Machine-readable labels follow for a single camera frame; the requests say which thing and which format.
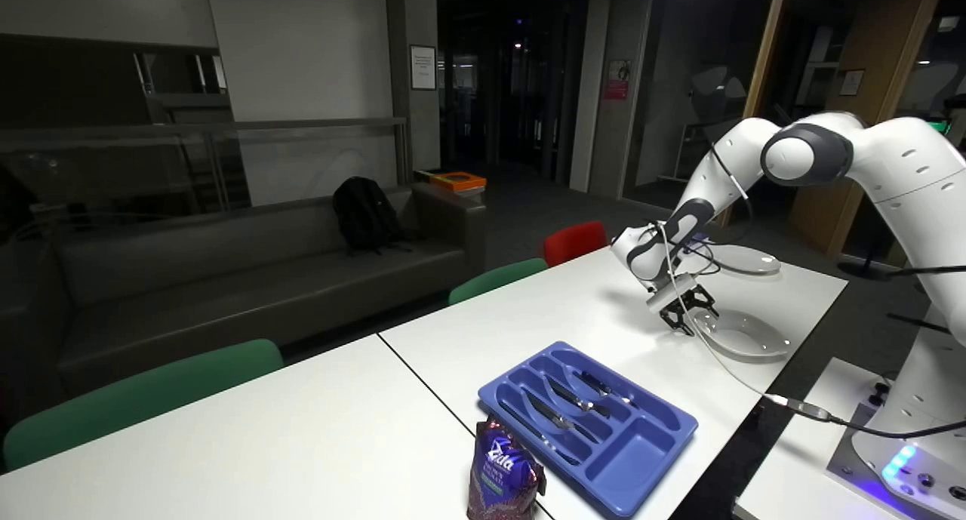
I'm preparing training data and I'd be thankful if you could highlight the green chair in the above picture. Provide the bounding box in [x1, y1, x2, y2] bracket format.
[448, 257, 549, 306]
[2, 338, 285, 473]

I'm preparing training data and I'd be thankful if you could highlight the red wall poster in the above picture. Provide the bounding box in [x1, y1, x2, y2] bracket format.
[603, 57, 632, 101]

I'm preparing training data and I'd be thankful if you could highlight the flat white plate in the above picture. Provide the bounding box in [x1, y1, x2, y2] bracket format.
[702, 244, 783, 277]

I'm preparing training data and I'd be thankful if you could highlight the red chair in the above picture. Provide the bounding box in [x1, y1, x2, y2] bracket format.
[543, 220, 609, 269]

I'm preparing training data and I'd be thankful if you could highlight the white framed wall notice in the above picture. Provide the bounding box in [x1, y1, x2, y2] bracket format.
[409, 44, 438, 91]

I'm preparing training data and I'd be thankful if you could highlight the black backpack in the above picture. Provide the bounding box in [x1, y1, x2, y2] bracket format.
[331, 176, 414, 257]

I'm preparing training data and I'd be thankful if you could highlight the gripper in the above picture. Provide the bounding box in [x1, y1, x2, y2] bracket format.
[659, 285, 719, 337]

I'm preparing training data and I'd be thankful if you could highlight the dark grey sofa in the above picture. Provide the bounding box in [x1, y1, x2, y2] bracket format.
[0, 182, 489, 404]

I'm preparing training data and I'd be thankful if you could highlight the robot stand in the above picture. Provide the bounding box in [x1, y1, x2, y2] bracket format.
[734, 357, 966, 520]

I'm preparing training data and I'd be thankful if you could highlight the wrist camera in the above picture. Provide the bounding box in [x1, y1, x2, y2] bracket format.
[647, 273, 700, 314]

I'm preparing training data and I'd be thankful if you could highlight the glass railing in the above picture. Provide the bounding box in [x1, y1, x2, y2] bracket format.
[0, 115, 410, 230]

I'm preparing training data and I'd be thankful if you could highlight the black-handled knife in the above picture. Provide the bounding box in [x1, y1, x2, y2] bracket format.
[544, 377, 613, 420]
[521, 389, 598, 443]
[577, 369, 639, 409]
[498, 399, 582, 466]

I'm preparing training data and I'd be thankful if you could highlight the purple food packet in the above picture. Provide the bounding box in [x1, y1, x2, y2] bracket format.
[466, 416, 547, 520]

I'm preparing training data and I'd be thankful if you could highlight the orange box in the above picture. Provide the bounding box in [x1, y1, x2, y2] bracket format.
[414, 169, 488, 197]

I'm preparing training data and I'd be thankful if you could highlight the blue plastic cutlery tray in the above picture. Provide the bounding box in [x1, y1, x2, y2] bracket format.
[477, 341, 700, 520]

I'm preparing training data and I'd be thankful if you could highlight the deep white plate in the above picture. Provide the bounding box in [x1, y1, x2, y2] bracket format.
[690, 309, 792, 363]

